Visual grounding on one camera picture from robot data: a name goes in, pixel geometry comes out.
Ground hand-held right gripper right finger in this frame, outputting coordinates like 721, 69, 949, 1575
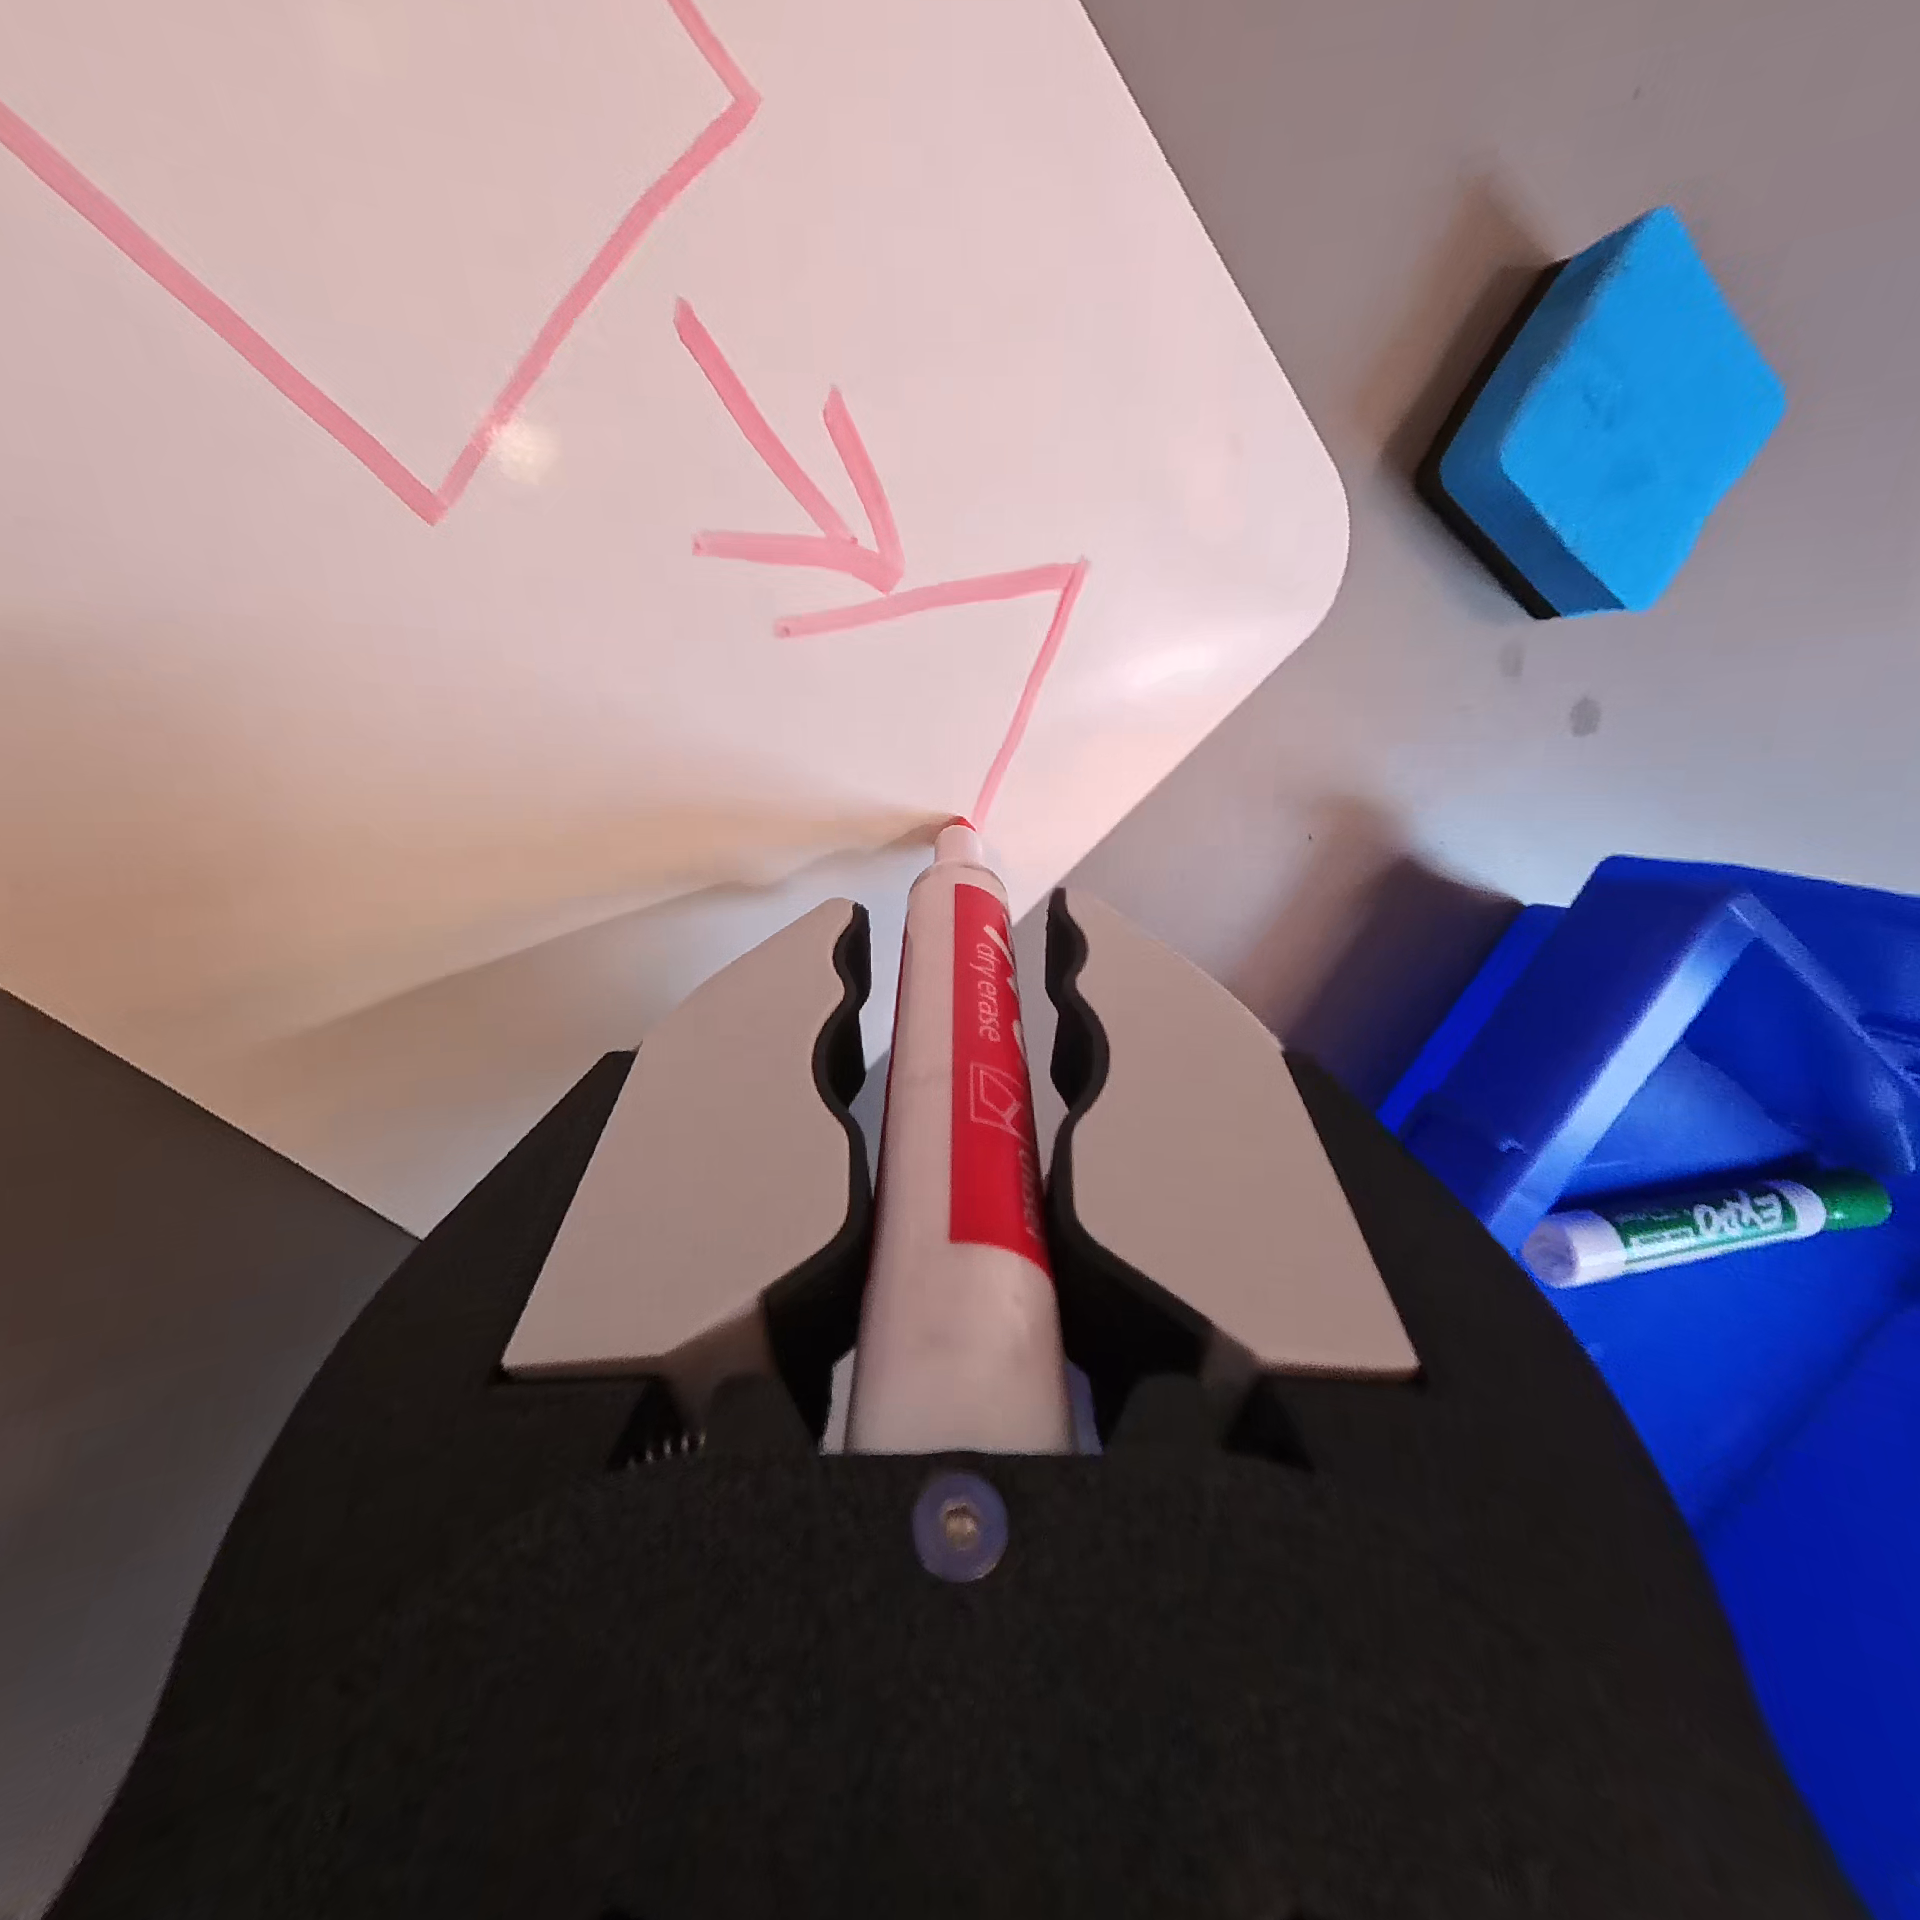
1036, 890, 1421, 1428

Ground blue whiteboard eraser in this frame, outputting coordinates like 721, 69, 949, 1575
1411, 205, 1796, 626

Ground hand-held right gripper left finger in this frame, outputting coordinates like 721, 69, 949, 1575
505, 891, 877, 1416

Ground blue plastic bin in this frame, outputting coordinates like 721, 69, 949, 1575
1370, 853, 1920, 1920

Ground red dry-erase marker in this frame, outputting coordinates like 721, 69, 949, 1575
843, 812, 1080, 1458

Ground white whiteboard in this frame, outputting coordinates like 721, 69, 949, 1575
0, 0, 1354, 1239

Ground green dry-erase marker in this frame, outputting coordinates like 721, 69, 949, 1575
1520, 1168, 1901, 1295

